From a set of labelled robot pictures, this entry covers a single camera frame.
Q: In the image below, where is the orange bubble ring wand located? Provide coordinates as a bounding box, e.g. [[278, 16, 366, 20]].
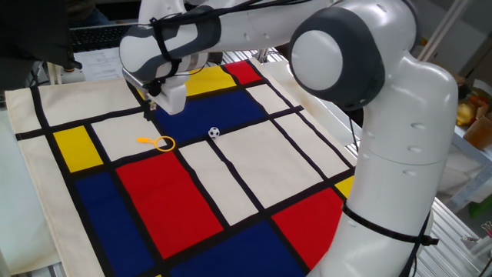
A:
[[136, 135, 177, 153]]

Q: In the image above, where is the black monitor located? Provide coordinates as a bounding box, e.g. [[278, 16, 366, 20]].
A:
[[0, 0, 84, 92]]

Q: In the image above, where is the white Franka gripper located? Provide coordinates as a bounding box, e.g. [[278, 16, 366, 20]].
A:
[[121, 68, 188, 121]]

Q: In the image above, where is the yellow toy figure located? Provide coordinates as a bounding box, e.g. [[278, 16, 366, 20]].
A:
[[456, 98, 480, 127]]

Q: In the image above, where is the aluminium shelf rail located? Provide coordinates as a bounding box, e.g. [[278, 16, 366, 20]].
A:
[[445, 130, 492, 212]]

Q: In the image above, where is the orange cardboard box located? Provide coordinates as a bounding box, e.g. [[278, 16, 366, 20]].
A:
[[463, 115, 492, 151]]

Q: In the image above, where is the person in dark clothes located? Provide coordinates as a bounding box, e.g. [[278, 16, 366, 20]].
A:
[[65, 0, 112, 28]]

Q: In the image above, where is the slanted aluminium frame post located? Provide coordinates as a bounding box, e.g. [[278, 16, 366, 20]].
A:
[[417, 0, 472, 62]]

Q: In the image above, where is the printed white paper sheet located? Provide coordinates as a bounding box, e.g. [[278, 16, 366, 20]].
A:
[[73, 46, 128, 82]]

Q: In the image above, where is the green plastic object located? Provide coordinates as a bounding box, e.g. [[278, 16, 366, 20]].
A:
[[467, 193, 492, 219]]

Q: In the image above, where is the Mondrian colour block cloth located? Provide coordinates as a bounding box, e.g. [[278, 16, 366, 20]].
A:
[[4, 57, 358, 277]]

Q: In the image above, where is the black computer keyboard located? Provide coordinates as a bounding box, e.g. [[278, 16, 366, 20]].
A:
[[70, 23, 134, 53]]

